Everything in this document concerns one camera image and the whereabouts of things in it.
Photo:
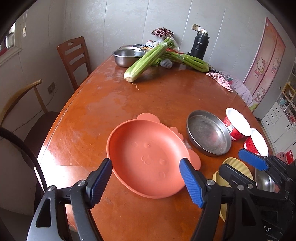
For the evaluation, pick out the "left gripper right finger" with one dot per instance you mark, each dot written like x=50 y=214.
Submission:
x=208 y=195

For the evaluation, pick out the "steel mixing bowl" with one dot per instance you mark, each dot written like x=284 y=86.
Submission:
x=126 y=57

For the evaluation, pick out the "black thermos bottle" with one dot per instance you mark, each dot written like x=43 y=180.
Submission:
x=201 y=42

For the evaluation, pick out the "orange bear-shaped plate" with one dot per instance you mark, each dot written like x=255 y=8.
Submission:
x=145 y=155

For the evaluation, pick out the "celery bunch left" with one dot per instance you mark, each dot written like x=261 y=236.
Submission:
x=137 y=68

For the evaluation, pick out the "pink cloth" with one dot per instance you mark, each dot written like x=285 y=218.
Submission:
x=220 y=80

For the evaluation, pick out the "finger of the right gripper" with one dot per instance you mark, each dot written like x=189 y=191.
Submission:
x=272 y=165
x=234 y=177

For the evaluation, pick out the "shiny steel bowl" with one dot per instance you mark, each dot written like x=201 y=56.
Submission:
x=264 y=181

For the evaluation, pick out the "white shelf cabinet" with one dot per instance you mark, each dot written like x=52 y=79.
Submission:
x=279 y=122

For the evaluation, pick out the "red paper bowl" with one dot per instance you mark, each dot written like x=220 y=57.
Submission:
x=237 y=125
x=256 y=144

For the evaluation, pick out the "pink Hello Kitty wardrobe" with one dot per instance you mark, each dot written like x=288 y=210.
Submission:
x=265 y=65

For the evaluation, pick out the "wall power socket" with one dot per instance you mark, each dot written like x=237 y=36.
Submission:
x=51 y=88

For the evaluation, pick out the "steel round pan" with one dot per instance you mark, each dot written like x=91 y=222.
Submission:
x=208 y=133

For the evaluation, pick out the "blue patterned plate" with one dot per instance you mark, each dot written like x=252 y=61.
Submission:
x=143 y=46

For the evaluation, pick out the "curved wooden armchair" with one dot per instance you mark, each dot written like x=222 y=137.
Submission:
x=28 y=116

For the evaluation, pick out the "brown wooden chair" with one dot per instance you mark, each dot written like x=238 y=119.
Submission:
x=74 y=54

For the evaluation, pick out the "dark red flower bunch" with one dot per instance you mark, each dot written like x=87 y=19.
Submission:
x=162 y=33

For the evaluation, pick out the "pink child stool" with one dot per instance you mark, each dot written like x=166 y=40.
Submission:
x=282 y=157

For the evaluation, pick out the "celery bunch right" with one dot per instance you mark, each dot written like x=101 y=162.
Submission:
x=187 y=60

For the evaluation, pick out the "pink clothing on chair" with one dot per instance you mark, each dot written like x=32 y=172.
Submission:
x=239 y=87

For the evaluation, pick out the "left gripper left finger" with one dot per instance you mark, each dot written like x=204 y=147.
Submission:
x=50 y=220

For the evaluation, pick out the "celery bunch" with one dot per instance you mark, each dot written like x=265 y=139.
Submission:
x=137 y=68
x=187 y=60

